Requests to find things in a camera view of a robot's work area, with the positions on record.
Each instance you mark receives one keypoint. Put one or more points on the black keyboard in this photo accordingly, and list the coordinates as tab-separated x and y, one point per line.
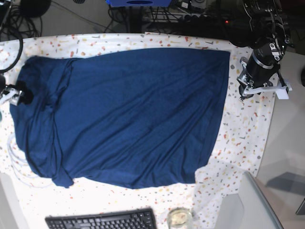
132	219

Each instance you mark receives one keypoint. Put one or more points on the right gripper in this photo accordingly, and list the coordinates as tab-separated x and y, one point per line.
21	95

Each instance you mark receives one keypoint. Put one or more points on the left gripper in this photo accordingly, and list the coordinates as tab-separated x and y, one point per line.
255	79

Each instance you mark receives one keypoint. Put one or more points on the blue box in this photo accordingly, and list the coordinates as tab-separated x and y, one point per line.
139	3

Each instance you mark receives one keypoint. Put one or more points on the blue t-shirt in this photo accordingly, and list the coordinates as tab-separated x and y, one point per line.
134	119

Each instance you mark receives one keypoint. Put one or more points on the glass jar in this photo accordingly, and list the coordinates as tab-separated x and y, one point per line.
180	218

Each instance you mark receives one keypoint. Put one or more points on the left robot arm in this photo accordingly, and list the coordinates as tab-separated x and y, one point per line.
260	25

